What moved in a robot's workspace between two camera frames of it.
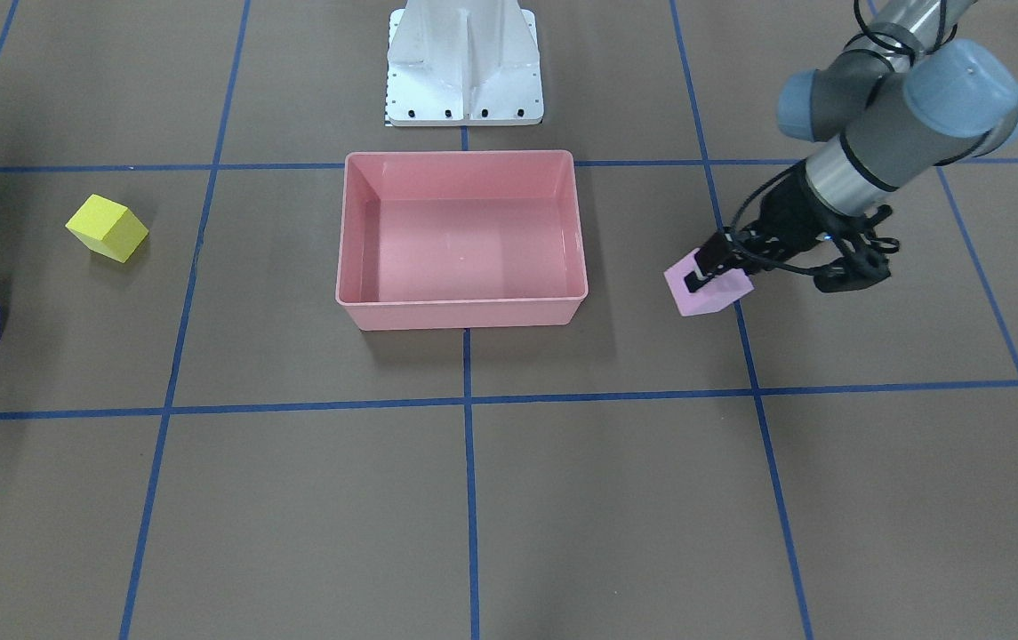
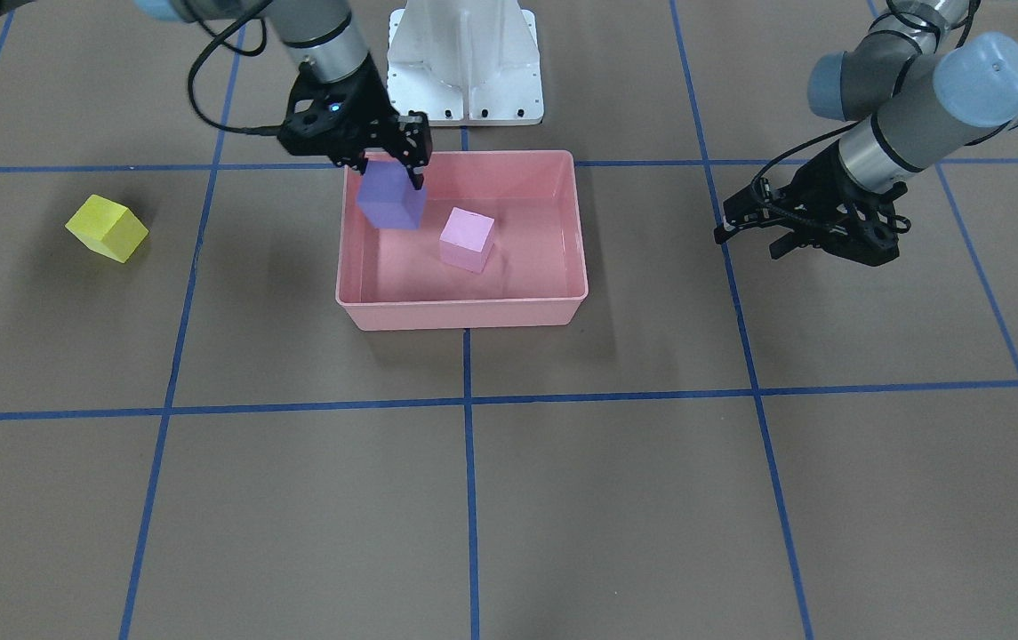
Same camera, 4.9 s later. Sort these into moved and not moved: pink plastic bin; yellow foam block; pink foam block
Moved: pink foam block
Not moved: yellow foam block; pink plastic bin
